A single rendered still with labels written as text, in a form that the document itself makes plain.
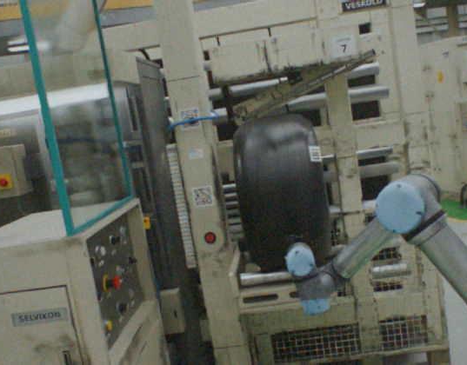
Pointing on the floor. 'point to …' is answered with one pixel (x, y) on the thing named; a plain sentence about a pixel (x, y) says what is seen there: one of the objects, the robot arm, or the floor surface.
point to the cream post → (199, 174)
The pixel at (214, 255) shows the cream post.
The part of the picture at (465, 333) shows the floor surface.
